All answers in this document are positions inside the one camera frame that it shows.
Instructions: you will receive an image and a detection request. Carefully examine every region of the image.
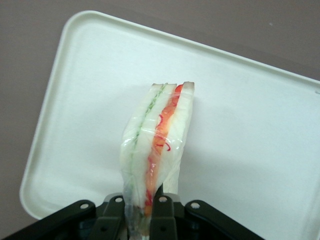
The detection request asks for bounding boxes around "triangle sandwich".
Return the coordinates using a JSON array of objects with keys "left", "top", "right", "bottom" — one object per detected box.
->
[{"left": 119, "top": 81, "right": 196, "bottom": 240}]

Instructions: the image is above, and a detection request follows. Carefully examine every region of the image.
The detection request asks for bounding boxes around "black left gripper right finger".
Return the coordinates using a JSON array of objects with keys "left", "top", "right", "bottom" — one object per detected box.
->
[{"left": 149, "top": 194, "right": 267, "bottom": 240}]

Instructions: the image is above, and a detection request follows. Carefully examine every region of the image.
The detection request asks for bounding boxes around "cream plastic tray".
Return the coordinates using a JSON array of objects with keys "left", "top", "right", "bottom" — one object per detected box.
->
[{"left": 19, "top": 9, "right": 320, "bottom": 240}]

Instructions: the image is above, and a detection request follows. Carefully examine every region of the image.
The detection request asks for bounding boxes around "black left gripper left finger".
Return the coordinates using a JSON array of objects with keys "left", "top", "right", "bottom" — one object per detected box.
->
[{"left": 0, "top": 194, "right": 127, "bottom": 240}]

